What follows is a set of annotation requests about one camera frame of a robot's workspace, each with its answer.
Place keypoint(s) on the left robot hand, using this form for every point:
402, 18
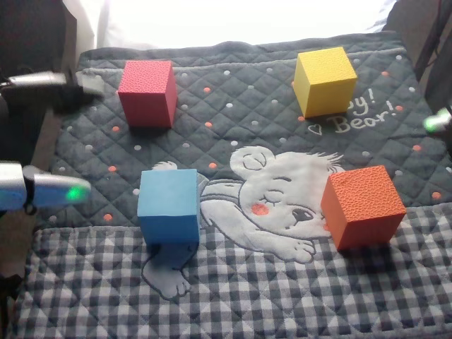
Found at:
53, 192

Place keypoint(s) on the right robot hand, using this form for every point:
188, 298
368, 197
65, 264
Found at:
439, 121

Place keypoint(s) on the blue foam cube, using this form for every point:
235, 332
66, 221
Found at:
167, 212

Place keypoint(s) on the orange foam cube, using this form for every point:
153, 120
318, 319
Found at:
367, 219

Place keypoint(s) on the yellow foam cube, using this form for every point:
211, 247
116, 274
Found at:
328, 92

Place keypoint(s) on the red foam cube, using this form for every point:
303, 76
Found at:
148, 99

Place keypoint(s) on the black slanted pole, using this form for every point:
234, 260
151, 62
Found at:
429, 42

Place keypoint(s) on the dark background furniture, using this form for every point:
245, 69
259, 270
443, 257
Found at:
31, 31

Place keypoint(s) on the grey quilt with bear print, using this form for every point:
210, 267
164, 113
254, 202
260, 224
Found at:
247, 300

